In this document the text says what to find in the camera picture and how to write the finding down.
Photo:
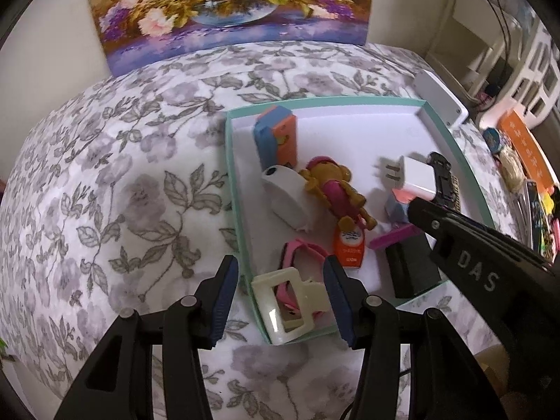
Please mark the black toy car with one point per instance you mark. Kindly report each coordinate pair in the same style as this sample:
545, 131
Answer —
442, 175

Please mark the teal box lid tray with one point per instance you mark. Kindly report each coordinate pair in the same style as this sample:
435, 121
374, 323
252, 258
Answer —
350, 140

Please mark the round blue tin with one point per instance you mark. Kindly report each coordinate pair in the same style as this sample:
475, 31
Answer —
493, 139

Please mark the purple rectangular packet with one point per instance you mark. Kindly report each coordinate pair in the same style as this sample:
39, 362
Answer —
393, 236

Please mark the white flat device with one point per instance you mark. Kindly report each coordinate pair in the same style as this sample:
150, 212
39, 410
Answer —
439, 96

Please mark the pink watch band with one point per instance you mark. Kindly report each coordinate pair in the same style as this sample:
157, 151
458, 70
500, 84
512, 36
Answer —
302, 249

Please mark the black rectangular box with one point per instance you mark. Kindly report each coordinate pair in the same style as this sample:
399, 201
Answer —
411, 267

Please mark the small orange bottle white label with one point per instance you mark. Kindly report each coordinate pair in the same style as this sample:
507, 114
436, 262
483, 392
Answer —
349, 247

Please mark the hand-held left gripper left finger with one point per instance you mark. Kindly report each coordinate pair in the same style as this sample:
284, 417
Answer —
223, 302

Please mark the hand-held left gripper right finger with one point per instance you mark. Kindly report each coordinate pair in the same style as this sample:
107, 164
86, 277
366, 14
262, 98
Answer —
339, 302

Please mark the pink toy dog figure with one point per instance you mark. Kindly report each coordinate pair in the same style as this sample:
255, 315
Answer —
332, 183

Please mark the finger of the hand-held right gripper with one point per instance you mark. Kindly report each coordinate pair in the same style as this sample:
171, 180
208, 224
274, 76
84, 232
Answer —
463, 249

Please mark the cream plastic hair clip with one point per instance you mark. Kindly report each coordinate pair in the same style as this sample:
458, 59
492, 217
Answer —
315, 299

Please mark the orange box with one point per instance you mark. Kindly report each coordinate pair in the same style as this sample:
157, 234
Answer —
527, 144

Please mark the white charger plug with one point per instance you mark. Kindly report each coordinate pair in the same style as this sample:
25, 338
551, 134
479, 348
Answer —
415, 175

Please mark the light blue block orange top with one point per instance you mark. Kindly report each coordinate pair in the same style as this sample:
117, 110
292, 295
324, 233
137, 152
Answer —
396, 210

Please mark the floral painting canvas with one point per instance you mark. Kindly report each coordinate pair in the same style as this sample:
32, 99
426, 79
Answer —
218, 4

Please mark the beige bundle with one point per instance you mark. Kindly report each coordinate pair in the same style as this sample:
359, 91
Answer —
512, 166

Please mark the colourful stacked books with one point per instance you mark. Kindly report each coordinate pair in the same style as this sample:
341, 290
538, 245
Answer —
540, 218

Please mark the orange and blue toy case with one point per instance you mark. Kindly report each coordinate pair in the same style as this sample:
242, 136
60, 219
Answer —
273, 138

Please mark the white shelf unit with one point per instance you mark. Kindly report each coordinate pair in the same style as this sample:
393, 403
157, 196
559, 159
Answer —
472, 30

